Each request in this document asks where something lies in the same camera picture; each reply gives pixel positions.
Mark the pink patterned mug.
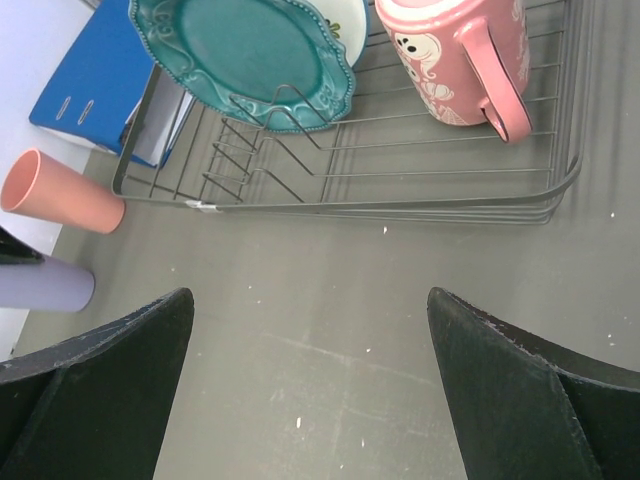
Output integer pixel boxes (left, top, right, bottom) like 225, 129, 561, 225
375, 0, 532, 144

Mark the white plate with red fruit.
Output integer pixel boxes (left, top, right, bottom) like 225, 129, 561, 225
309, 0, 369, 67

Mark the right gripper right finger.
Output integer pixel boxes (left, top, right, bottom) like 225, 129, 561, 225
427, 287, 639, 479

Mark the blue binder lying flat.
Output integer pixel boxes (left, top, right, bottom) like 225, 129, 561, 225
28, 0, 194, 169

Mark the pink plastic cup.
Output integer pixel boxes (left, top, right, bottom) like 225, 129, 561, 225
1, 149, 126, 234

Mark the lilac plastic cup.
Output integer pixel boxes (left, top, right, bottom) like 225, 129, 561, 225
1, 256, 95, 312

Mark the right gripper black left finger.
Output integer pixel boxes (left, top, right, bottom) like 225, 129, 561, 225
1, 288, 194, 479

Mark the teal scalloped plate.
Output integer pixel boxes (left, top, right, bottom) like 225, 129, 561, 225
129, 0, 356, 133

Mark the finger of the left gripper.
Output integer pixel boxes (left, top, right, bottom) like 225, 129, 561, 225
0, 227, 44, 265

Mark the black wire dish rack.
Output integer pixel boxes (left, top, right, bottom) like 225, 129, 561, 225
112, 1, 594, 224

